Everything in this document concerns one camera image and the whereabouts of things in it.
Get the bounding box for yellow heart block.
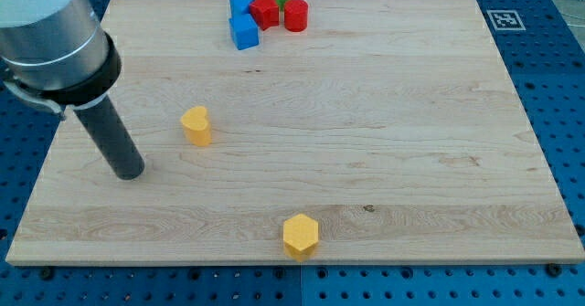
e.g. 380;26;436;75
180;106;212;147

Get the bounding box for yellow hexagon block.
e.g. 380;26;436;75
282;214;320;262

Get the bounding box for blue block behind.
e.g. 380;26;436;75
229;0;254;17

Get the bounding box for white fiducial marker tag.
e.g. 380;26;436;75
486;9;526;31

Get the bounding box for red star block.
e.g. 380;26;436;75
249;0;280;30

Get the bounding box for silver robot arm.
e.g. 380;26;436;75
1;0;144;180

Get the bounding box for blue cube block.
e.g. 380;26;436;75
229;14;260;50

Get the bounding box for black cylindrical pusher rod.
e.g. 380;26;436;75
73;95;144;180

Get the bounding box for wooden board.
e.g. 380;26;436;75
6;0;584;267

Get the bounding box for red cylinder block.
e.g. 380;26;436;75
284;0;309;32

